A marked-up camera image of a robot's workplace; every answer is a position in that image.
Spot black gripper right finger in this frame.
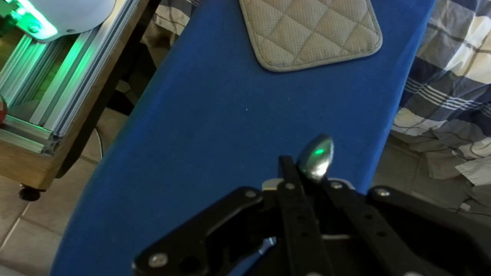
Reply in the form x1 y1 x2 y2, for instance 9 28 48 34
321 178 491 276

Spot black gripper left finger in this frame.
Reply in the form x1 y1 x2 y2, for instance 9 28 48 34
132 155 335 276

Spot silver spoon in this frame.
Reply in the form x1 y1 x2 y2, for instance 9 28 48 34
257 134 336 258

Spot blue ironing board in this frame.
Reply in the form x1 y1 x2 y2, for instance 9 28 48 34
51 0 439 276

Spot grey quilted pot holder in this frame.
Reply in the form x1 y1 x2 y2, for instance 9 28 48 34
238 0 384 74

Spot aluminium frame robot table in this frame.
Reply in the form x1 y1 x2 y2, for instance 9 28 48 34
0 0 151 192

